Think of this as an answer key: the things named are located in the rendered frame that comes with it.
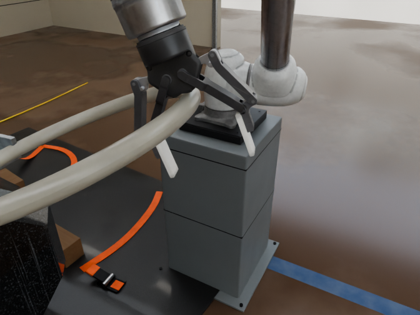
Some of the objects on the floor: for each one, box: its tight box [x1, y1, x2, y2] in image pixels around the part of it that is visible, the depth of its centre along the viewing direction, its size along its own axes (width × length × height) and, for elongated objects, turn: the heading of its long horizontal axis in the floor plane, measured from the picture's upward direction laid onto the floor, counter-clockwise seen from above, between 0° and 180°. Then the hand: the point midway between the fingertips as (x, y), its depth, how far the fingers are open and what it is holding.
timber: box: [55, 224, 84, 268], centre depth 195 cm, size 30×12×12 cm, turn 57°
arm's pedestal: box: [159, 102, 282, 313], centre depth 175 cm, size 50×50×80 cm
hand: (210, 157), depth 58 cm, fingers open, 13 cm apart
